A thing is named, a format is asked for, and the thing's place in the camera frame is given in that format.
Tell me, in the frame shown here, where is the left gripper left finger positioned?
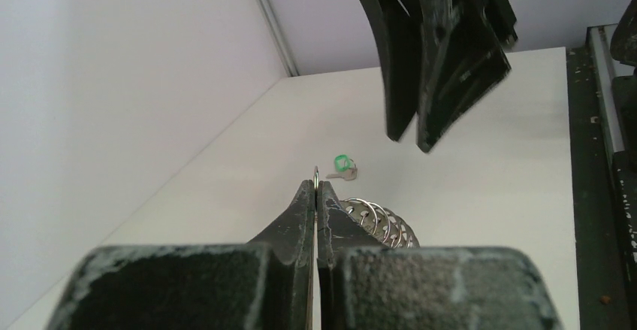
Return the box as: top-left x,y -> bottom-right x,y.
47,180 -> 315,329

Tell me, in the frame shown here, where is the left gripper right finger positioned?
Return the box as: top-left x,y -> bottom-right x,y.
317,181 -> 563,329

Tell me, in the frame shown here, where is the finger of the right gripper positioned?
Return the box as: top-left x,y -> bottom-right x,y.
359,0 -> 421,141
417,0 -> 512,153

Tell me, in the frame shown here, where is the large keyring with yellow grip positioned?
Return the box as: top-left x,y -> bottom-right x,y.
339,197 -> 420,248

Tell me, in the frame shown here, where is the key with green tag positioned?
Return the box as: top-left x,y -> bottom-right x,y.
326,154 -> 358,181

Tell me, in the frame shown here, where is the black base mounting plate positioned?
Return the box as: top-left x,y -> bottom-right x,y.
566,0 -> 637,330

